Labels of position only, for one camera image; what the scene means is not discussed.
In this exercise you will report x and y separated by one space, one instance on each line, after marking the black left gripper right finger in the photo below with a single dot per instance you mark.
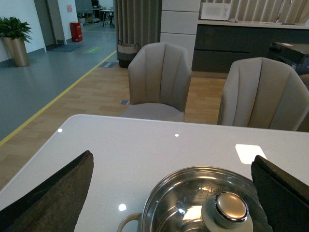
284 198

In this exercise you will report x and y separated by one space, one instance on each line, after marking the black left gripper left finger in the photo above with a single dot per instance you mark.
55 204

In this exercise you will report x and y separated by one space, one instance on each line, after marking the glass lid gold knob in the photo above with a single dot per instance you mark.
227 212

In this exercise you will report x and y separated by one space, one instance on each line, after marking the beige chair right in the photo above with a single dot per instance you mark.
266 94

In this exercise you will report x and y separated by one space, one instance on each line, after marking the beige chair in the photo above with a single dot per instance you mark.
266 94
159 79

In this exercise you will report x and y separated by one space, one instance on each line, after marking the black box appliance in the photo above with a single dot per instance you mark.
295 55

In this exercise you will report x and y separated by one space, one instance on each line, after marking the beige chair left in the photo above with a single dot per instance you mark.
159 79

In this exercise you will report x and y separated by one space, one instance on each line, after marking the woven basket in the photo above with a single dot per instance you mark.
126 53

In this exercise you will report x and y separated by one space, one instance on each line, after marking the dark kitchen counter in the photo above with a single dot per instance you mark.
218 45

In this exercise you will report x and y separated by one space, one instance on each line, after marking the green plant gold planter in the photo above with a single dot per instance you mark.
15 33

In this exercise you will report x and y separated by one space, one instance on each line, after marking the red bin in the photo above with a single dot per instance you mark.
76 31

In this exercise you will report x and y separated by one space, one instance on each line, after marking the distant black table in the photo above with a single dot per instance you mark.
107 16

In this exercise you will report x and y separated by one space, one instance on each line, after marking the beige curtain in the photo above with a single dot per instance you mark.
137 21

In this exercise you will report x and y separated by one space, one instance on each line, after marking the white microwave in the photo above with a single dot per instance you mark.
215 11

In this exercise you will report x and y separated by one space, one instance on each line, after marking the white pillar cabinet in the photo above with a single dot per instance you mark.
179 24

